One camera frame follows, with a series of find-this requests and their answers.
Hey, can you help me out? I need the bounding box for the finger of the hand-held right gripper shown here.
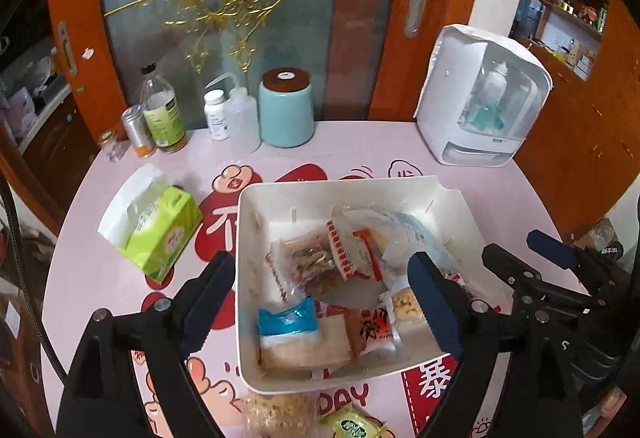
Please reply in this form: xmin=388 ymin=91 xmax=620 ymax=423
xmin=526 ymin=229 xmax=621 ymax=299
xmin=481 ymin=242 xmax=609 ymax=319

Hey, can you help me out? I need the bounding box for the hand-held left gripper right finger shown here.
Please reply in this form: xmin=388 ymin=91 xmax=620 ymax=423
xmin=406 ymin=250 xmax=587 ymax=438

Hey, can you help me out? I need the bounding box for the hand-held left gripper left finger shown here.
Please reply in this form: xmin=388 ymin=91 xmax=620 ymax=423
xmin=56 ymin=249 xmax=237 ymax=438

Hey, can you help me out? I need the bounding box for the beige puffed snack packet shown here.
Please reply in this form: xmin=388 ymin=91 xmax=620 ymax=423
xmin=390 ymin=285 xmax=429 ymax=337

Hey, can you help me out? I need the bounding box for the brown orange snack packet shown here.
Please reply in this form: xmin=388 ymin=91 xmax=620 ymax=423
xmin=320 ymin=303 xmax=404 ymax=365

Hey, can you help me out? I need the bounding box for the blue white snack packet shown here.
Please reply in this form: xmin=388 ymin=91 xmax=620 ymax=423
xmin=256 ymin=298 xmax=351 ymax=372

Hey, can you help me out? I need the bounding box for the red white snack packet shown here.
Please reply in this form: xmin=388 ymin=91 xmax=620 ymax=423
xmin=326 ymin=219 xmax=389 ymax=285

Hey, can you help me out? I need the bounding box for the white plastic tray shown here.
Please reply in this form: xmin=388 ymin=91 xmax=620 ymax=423
xmin=235 ymin=174 xmax=515 ymax=394

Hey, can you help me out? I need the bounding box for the clear nut bar packet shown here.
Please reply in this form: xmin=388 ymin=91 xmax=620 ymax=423
xmin=270 ymin=227 xmax=349 ymax=305

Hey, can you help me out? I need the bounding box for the green tissue pack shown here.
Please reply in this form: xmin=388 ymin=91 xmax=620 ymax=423
xmin=97 ymin=164 xmax=204 ymax=284

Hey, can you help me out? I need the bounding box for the wooden shelf cabinet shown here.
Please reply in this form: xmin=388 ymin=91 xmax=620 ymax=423
xmin=512 ymin=0 xmax=640 ymax=240

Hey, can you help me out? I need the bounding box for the rice cracker packet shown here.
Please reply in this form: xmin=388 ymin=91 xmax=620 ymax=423
xmin=242 ymin=392 xmax=321 ymax=438

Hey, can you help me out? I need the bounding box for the green candy packet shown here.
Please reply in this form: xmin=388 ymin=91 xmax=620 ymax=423
xmin=320 ymin=405 xmax=397 ymax=438

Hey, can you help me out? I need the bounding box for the small glass jar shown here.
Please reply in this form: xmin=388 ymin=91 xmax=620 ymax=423
xmin=98 ymin=130 xmax=126 ymax=163

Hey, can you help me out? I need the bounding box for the translucent squeeze bottle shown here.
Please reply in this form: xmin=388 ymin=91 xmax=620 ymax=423
xmin=204 ymin=73 xmax=262 ymax=154

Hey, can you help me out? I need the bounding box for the silver can orange base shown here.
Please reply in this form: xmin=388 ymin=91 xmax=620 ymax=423
xmin=121 ymin=105 xmax=157 ymax=159

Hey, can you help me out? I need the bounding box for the white pill bottle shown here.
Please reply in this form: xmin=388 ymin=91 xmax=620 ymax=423
xmin=203 ymin=89 xmax=230 ymax=141

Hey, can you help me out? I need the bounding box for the glass bottle green label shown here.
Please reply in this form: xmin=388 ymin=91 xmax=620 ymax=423
xmin=140 ymin=63 xmax=190 ymax=153

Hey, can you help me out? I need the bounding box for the white countertop sterilizer appliance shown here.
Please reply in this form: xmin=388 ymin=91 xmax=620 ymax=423
xmin=415 ymin=24 xmax=554 ymax=167

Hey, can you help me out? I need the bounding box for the teal canister brown lid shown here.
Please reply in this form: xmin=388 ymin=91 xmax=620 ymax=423
xmin=258 ymin=68 xmax=315 ymax=149

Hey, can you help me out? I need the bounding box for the black cable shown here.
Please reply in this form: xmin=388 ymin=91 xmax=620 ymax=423
xmin=0 ymin=178 xmax=69 ymax=382

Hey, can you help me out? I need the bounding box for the silver door handle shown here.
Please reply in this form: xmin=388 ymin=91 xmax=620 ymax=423
xmin=404 ymin=0 xmax=431 ymax=39
xmin=56 ymin=22 xmax=77 ymax=78

